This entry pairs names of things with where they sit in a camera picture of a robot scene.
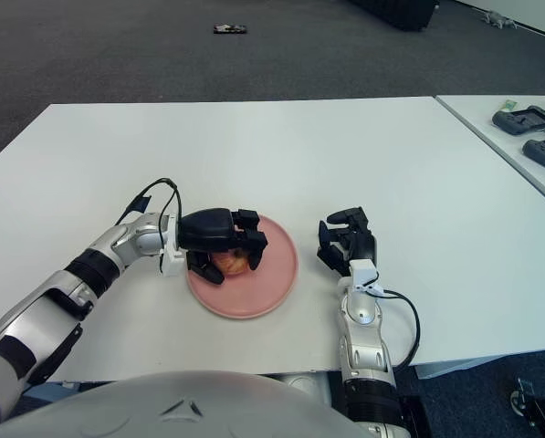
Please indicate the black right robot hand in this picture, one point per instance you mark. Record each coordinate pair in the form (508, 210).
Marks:
(359, 242)

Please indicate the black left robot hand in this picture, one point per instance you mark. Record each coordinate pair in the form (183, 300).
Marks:
(208, 228)

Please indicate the red yellow apple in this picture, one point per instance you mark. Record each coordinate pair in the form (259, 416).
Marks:
(231, 264)

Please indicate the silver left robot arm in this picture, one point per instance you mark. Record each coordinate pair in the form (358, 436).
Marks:
(39, 315)

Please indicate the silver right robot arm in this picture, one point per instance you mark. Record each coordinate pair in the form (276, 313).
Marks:
(363, 347)

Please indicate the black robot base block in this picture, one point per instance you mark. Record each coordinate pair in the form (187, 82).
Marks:
(418, 417)

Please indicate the pink round plate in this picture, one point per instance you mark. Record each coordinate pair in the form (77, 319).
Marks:
(272, 274)

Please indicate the grey robot torso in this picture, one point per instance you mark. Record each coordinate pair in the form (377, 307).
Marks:
(162, 406)

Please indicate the grey handheld controller with screen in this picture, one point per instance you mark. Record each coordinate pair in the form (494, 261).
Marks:
(514, 122)

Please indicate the small dark flat floor object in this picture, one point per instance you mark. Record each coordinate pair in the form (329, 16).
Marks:
(230, 28)

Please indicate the small green white packet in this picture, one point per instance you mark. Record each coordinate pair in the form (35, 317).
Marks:
(509, 105)

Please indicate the black stand with caster wheel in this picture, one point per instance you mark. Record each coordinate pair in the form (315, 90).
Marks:
(523, 398)

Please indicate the black box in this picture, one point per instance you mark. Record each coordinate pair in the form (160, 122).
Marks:
(395, 13)

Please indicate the small grey quadruped toy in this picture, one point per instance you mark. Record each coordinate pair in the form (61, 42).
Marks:
(498, 18)

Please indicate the white table frame rail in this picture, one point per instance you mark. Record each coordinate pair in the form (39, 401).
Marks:
(482, 365)

